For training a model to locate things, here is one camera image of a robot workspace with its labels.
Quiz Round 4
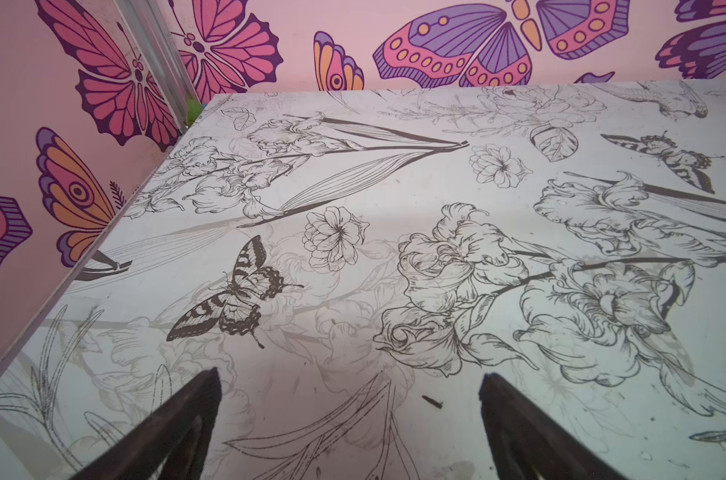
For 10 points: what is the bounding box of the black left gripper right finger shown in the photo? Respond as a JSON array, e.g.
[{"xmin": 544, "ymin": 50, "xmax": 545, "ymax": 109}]
[{"xmin": 479, "ymin": 373, "xmax": 623, "ymax": 480}]

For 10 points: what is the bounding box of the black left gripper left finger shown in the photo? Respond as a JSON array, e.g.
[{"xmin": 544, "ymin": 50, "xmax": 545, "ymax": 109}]
[{"xmin": 74, "ymin": 368, "xmax": 222, "ymax": 480}]

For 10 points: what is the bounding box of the green corner marker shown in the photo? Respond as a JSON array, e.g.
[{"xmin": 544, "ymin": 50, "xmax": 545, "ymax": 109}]
[{"xmin": 185, "ymin": 97, "xmax": 204, "ymax": 127}]

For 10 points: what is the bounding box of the aluminium frame post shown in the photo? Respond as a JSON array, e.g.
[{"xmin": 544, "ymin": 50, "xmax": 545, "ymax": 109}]
[{"xmin": 115, "ymin": 0, "xmax": 197, "ymax": 128}]

